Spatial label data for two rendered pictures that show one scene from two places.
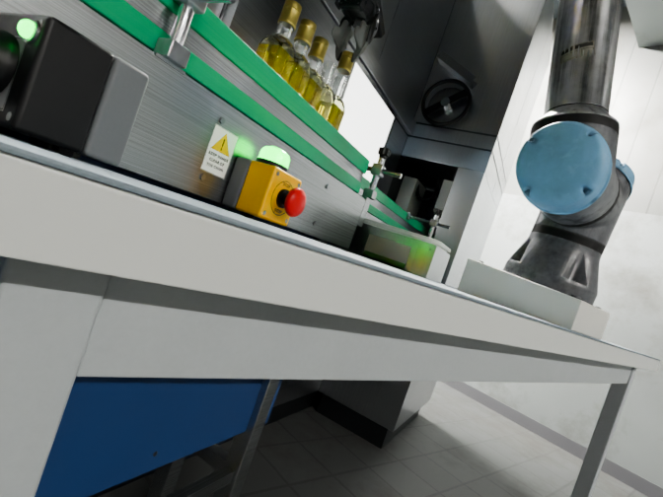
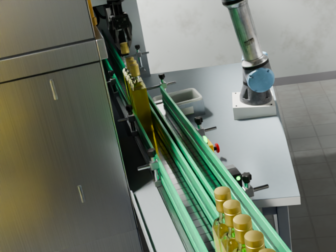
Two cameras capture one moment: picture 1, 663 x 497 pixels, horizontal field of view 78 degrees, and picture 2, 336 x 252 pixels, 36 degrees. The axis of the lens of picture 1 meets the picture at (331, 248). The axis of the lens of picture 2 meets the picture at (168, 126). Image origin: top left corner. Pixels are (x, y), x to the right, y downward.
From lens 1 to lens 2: 1.84 m
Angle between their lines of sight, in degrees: 42
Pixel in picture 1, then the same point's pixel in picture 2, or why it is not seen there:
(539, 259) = (255, 97)
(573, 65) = (250, 46)
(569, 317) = (274, 111)
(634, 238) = not seen: outside the picture
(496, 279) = (246, 110)
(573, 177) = (267, 84)
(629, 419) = (235, 54)
